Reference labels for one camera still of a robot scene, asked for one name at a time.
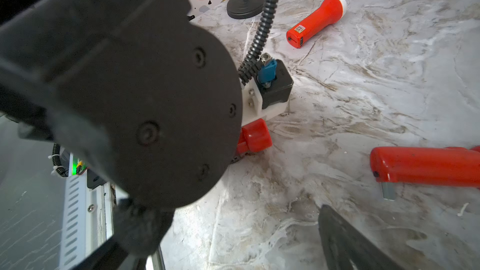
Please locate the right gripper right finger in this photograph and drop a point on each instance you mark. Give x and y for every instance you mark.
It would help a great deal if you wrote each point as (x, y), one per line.
(345, 248)

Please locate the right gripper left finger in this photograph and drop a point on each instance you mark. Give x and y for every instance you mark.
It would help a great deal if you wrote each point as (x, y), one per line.
(138, 232)

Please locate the red flashlight white rim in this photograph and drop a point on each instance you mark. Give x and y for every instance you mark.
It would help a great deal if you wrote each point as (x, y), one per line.
(329, 13)

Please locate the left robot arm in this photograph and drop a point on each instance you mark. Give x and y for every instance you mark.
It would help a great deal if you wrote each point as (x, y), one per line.
(149, 100)

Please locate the microphone stand green head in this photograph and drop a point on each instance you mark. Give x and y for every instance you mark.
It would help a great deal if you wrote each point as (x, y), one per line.
(244, 9)

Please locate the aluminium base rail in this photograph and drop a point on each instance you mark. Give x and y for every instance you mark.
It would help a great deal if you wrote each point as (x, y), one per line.
(89, 202)

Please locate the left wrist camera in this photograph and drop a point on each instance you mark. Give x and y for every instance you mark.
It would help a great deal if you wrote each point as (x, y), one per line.
(267, 94)

